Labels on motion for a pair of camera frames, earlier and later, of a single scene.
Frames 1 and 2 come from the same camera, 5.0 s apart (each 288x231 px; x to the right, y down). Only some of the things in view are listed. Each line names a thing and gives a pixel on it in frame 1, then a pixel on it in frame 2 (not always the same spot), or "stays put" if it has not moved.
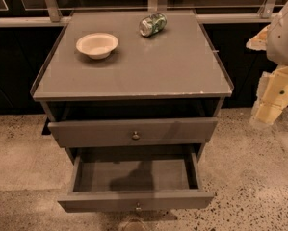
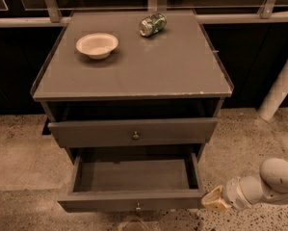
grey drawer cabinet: (152, 99) stays put
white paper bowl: (98, 45) stays put
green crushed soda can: (151, 24) stays put
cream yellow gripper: (283, 38) -> (232, 192)
